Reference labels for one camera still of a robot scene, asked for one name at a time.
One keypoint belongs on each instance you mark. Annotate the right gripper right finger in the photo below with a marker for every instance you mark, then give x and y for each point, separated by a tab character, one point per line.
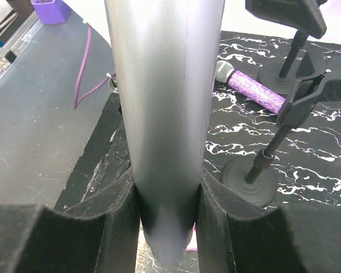
234	235

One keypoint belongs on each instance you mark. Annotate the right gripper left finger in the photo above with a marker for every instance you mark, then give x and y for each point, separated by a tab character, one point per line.
97	235

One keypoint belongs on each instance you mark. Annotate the black round-base clip stand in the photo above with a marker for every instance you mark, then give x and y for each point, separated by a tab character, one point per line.
317	81

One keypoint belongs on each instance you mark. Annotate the purple glitter microphone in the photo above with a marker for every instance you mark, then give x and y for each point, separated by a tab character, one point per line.
245	85

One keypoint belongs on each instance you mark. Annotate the silver grey microphone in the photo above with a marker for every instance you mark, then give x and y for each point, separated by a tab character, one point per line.
165	55

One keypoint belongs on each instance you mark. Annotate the black left-edge clip stand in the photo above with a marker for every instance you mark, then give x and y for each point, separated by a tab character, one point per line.
306	18

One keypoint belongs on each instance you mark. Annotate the pink microphone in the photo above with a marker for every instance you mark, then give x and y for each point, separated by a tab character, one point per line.
192	246

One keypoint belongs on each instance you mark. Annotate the purple metronome background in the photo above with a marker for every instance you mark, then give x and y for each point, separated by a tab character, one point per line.
51	12

